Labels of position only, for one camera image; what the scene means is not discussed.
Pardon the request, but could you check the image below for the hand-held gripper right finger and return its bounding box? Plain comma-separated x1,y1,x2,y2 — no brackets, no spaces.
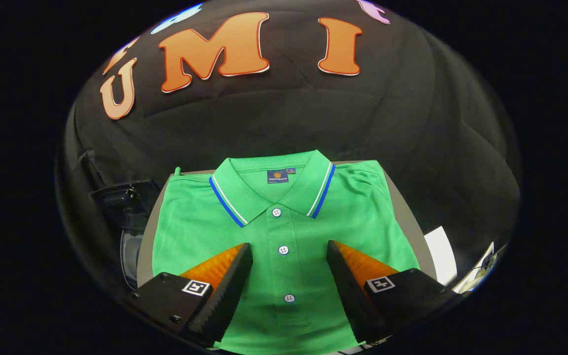
327,240,467,344

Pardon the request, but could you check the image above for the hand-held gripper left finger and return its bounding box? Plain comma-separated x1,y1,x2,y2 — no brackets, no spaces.
126,243,253,348

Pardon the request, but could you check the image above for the green polo shirt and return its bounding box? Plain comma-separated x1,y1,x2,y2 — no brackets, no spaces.
152,149,420,355

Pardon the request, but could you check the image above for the black washing machine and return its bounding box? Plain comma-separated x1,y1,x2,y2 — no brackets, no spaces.
89,180,161,291

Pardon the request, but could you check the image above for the white paper sheet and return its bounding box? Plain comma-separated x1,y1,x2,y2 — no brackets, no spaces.
424,226,458,286

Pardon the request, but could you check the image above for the white plastic object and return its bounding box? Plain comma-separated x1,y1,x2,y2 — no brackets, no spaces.
454,242,496,294

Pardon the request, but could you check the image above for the black backdrop cloth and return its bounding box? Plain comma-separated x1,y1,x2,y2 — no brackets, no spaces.
57,0,521,296

